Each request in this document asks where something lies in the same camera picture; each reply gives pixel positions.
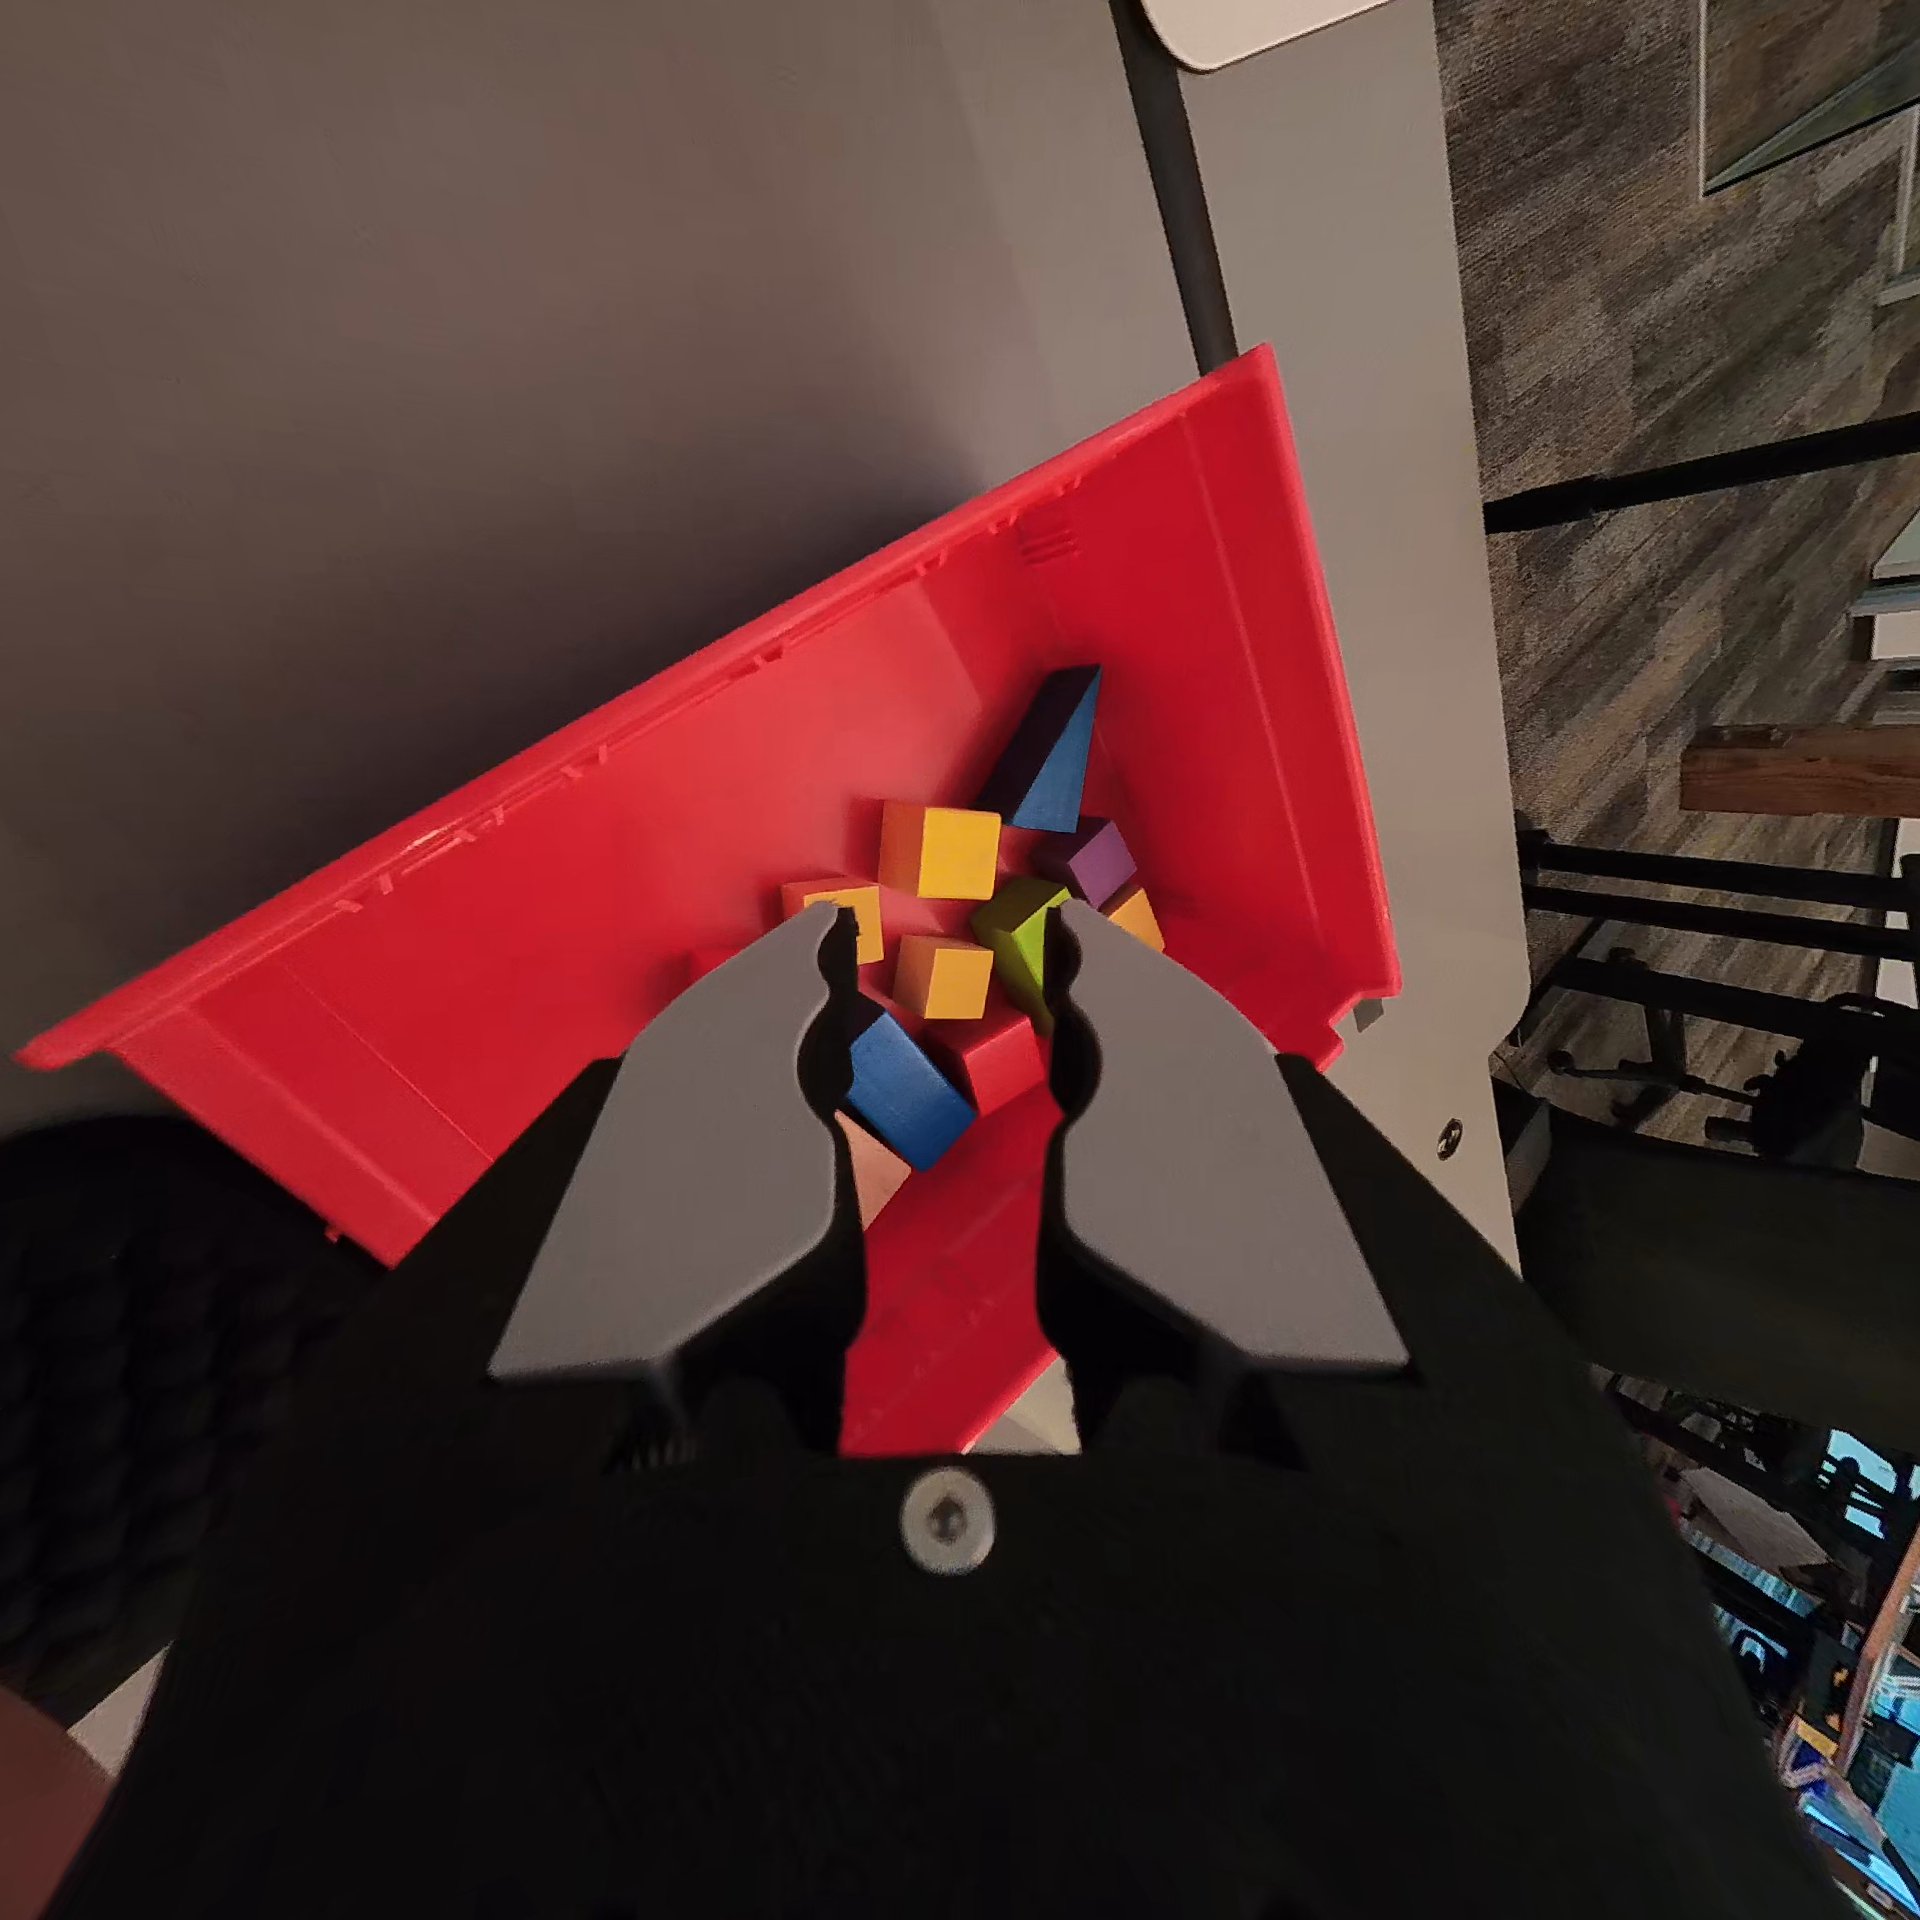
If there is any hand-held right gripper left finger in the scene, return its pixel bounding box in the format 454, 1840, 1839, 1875
487, 900, 874, 1384

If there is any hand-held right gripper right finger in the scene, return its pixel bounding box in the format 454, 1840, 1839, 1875
1035, 900, 1414, 1373

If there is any tan wooden block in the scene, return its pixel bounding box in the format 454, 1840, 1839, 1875
834, 1114, 915, 1233

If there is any red wooden block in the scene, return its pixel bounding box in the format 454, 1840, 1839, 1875
961, 1012, 1052, 1120

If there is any small blue wooden block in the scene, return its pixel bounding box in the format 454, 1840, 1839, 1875
843, 1009, 982, 1172

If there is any red plastic bin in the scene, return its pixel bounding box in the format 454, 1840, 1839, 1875
17, 344, 1404, 1461

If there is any small green wooden block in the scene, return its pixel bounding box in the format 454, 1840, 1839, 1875
972, 878, 1075, 1025

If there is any purple wooden block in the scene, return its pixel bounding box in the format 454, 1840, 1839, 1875
1050, 816, 1138, 909

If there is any blue triangular wooden block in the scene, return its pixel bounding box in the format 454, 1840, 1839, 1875
976, 662, 1104, 834

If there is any black office chair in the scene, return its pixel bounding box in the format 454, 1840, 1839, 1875
1500, 1078, 1920, 1457

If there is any black wrist rest pad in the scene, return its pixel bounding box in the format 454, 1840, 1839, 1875
0, 1118, 393, 1728

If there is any brown wooden bench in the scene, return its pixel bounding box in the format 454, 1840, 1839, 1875
1680, 725, 1920, 819

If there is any person's leg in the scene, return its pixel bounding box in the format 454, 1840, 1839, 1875
0, 1681, 115, 1920

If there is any white board stand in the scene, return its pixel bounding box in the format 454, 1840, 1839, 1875
1136, 0, 1398, 73

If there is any glass railing panel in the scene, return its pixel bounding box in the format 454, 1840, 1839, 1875
1698, 0, 1920, 197

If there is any black desk frame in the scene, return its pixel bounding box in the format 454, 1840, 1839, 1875
1516, 825, 1920, 1144

